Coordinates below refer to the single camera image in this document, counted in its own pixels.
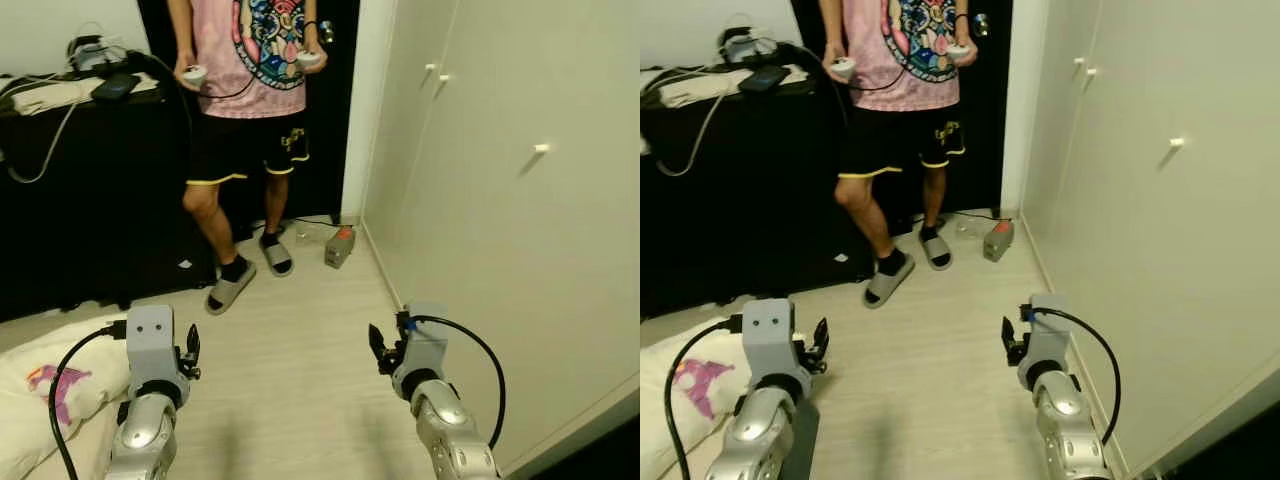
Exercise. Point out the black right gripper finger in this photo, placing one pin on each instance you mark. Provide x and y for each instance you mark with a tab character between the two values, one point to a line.
378	343
1010	335

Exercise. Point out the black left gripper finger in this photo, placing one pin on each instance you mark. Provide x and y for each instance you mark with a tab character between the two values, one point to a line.
820	335
192	340

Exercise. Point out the cream cartoon print blanket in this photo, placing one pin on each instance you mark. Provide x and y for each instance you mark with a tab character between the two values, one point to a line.
30	400
695	390

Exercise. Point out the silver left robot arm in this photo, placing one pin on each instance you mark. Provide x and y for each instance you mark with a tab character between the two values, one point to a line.
760	435
145	435

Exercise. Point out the grey slide sandal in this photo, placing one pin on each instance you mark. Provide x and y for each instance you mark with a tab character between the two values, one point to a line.
888	282
936	250
277	257
230	288

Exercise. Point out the small grey box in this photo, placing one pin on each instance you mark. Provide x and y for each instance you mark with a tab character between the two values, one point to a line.
998	240
340	246

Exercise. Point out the black dresser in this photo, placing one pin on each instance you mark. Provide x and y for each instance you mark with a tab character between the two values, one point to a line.
90	210
740	210

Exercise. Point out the white wardrobe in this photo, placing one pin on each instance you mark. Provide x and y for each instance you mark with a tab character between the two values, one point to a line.
1170	220
500	220

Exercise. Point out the black smartphone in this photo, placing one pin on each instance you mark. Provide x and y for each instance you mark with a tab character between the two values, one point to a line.
115	86
765	79

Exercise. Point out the white handheld controller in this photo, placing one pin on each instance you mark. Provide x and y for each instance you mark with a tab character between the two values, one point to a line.
843	67
958	50
310	59
195	72

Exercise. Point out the white towel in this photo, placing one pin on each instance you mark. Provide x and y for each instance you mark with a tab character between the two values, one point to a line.
700	90
45	95

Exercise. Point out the person in pink shirt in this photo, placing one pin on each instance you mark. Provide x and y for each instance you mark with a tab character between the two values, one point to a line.
900	55
250	60

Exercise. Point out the grey charger device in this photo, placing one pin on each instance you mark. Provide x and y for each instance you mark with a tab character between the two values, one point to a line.
95	55
745	45

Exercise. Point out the silver door knob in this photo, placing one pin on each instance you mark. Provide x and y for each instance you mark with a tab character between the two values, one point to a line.
326	30
980	23

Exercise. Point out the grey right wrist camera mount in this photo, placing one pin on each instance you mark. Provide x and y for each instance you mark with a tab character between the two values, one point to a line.
425	340
1048	330

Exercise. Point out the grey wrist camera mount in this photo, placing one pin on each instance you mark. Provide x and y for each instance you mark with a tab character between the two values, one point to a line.
150	345
1048	330
425	340
768	335

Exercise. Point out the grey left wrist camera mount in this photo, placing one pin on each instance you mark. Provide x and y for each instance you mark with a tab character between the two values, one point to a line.
768	335
150	345

